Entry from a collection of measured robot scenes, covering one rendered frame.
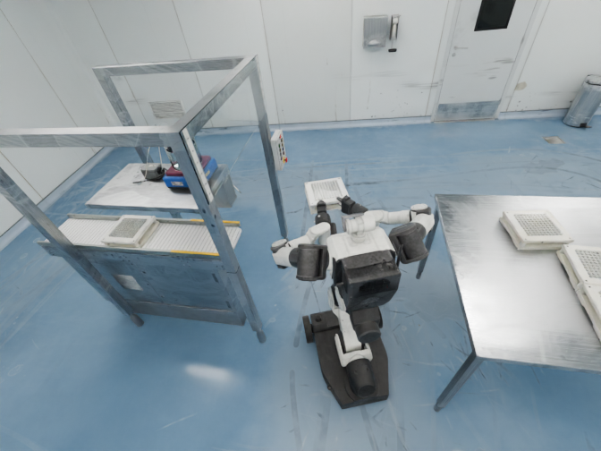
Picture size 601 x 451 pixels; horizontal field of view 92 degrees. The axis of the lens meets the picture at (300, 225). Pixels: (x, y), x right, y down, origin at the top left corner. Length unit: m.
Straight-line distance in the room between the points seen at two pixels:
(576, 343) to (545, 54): 4.41
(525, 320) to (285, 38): 4.25
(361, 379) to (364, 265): 0.94
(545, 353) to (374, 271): 0.81
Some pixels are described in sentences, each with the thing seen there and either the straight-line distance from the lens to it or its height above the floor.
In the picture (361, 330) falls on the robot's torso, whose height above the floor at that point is 0.91.
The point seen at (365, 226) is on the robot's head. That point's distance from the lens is 1.16.
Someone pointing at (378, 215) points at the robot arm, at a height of 1.13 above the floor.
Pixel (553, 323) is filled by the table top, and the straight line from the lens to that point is 1.74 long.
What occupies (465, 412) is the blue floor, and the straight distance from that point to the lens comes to 2.39.
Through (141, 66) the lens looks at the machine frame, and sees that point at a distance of 2.40.
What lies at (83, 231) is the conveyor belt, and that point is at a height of 0.94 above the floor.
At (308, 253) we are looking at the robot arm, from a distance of 1.18.
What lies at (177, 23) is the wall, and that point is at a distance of 5.19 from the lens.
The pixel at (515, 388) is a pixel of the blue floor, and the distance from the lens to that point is 2.56.
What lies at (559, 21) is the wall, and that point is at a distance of 5.50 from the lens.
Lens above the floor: 2.18
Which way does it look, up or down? 43 degrees down
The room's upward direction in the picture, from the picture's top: 8 degrees counter-clockwise
